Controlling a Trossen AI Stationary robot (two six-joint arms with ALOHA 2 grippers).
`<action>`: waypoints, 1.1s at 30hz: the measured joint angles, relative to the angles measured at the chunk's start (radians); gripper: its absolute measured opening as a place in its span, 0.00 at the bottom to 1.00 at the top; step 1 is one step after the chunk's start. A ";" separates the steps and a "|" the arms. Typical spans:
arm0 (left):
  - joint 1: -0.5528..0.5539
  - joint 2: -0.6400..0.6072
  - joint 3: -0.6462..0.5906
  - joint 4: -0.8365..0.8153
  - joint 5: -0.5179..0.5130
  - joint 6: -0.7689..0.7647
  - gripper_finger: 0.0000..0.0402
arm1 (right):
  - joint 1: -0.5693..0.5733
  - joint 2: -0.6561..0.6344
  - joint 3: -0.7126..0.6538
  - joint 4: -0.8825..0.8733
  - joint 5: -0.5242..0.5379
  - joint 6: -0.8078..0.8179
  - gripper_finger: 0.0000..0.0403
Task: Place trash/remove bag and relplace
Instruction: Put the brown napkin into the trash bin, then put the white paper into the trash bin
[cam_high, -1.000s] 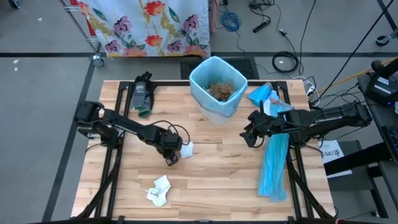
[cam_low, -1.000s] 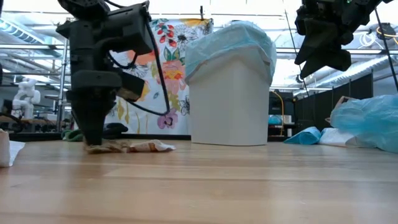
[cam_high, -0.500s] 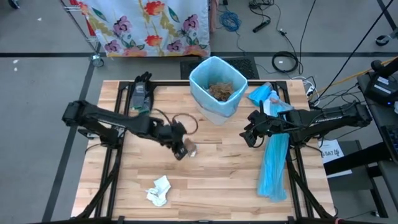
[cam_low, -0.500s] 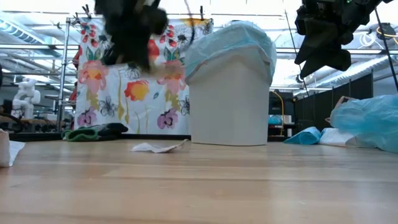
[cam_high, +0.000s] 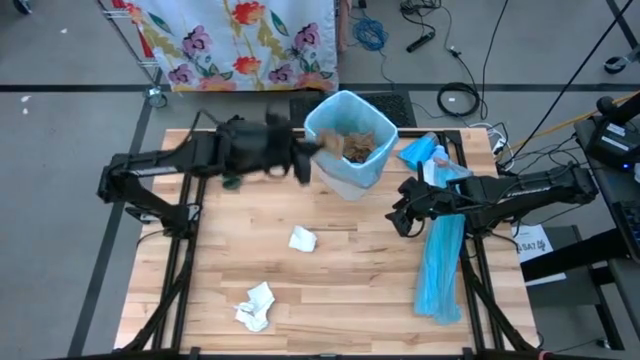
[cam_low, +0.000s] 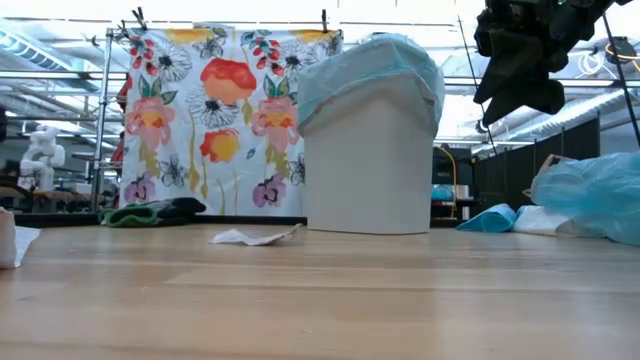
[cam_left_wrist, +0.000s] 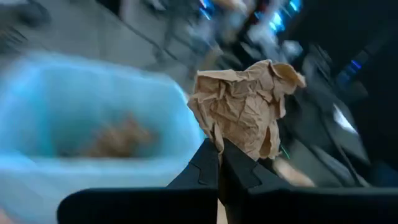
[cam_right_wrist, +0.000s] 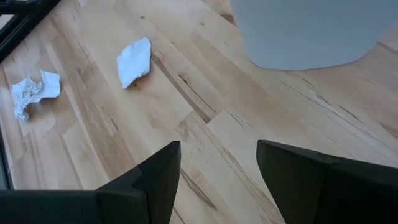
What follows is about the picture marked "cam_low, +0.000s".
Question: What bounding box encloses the white plastic trash bin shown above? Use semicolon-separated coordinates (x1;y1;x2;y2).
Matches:
299;73;435;235

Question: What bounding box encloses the blue bin liner bag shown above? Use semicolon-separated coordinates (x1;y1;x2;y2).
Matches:
297;32;446;139

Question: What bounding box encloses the blue trash bag roll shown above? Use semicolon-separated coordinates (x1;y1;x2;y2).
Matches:
455;202;517;234

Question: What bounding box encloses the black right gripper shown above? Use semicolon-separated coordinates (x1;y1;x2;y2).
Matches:
472;0;567;126

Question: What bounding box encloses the crumpled translucent blue bag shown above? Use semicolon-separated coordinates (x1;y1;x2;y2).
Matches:
529;152;640;247

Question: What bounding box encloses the yellow cable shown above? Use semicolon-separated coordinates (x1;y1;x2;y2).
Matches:
433;143;459;220

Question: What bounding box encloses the long white paper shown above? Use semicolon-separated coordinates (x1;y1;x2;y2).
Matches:
0;206;41;270

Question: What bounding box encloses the black stand leg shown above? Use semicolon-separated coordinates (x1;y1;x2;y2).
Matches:
599;14;640;147

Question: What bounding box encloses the black cabinet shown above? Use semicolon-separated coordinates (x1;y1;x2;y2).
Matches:
432;144;474;221

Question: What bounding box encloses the black aluminium rig frame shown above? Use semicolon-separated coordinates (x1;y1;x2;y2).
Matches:
14;213;471;229

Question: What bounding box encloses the floral print curtain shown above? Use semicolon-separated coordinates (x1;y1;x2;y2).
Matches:
119;27;346;217

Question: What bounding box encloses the white folded plastic bag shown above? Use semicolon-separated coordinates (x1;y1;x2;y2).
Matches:
510;204;581;238

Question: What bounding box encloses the white humanoid robot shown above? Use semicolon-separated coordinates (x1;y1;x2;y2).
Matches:
18;124;66;192

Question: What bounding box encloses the brown cardboard piece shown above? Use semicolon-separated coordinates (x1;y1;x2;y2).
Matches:
521;153;571;200

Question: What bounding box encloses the thin black pole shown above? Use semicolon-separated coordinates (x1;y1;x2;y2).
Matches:
457;14;498;156

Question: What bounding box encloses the black glove green cuff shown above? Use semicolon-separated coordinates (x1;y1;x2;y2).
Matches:
98;197;207;229

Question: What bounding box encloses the black round ceiling device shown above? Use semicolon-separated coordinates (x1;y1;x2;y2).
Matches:
603;35;639;66

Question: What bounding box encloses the white coiled cable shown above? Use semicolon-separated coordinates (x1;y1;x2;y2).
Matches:
578;49;607;77

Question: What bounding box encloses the white tissue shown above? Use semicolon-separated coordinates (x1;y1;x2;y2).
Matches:
207;223;304;247

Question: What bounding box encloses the black partition wall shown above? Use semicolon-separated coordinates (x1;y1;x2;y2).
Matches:
472;117;601;216

